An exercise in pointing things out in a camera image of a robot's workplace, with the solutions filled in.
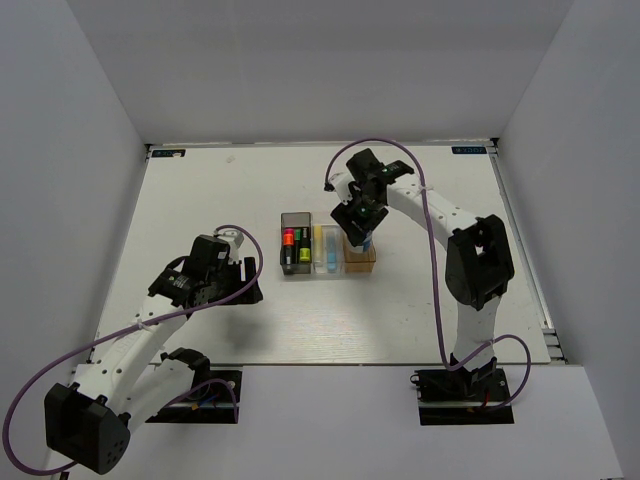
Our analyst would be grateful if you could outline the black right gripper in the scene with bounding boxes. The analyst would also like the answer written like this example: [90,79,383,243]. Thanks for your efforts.
[331,187,389,247]

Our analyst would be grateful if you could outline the blue white tape roll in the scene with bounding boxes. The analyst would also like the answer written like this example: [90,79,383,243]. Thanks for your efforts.
[347,235,372,254]

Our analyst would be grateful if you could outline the blue translucent glue stick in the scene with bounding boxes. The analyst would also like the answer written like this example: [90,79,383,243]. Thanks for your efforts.
[326,228,337,273]

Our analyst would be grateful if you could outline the yellow translucent glue stick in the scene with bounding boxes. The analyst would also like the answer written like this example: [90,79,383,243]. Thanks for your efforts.
[313,224,323,265]

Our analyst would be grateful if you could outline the green cap black highlighter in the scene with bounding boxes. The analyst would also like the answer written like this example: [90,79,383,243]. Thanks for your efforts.
[294,228,301,263]

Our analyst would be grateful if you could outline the yellow cap black highlighter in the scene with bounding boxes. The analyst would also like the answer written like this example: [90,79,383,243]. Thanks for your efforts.
[298,227,311,264]

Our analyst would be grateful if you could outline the orange cap black highlighter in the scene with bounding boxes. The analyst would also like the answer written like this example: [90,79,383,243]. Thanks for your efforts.
[281,234,295,266]

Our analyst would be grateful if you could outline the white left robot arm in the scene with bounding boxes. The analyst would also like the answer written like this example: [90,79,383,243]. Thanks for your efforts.
[44,225,263,475]

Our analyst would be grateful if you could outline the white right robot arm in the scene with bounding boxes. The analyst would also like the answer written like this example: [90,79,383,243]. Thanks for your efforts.
[324,148,515,399]

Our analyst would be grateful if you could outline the clear plastic container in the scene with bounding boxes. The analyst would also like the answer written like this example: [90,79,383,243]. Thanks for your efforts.
[311,211,344,276]

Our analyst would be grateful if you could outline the orange translucent plastic container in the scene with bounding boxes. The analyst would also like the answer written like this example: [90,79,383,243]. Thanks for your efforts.
[342,233,377,274]

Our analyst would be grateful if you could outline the dark grey plastic container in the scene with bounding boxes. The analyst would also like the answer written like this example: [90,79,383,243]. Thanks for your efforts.
[280,212,312,275]

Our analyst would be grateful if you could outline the right blue corner label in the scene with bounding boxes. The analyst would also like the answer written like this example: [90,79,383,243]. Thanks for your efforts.
[451,145,487,155]

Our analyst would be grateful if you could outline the blue corner label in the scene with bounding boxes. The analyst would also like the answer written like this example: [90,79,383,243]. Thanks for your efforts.
[151,149,186,158]
[451,145,487,155]

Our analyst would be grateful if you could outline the left blue corner label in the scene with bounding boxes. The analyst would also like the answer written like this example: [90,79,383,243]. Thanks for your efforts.
[151,149,186,158]

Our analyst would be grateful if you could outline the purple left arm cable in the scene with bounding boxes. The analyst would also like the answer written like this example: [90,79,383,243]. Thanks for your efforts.
[0,223,266,472]

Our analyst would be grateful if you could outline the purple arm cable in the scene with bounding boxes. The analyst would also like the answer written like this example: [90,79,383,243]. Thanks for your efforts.
[323,137,533,412]
[0,223,266,472]

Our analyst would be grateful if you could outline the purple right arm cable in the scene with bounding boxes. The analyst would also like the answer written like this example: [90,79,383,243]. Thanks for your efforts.
[323,137,533,412]

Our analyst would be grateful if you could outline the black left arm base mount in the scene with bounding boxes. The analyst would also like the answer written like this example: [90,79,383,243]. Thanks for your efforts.
[147,369,243,425]

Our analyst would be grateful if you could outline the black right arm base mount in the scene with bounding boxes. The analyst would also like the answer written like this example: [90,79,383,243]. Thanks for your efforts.
[410,368,515,426]

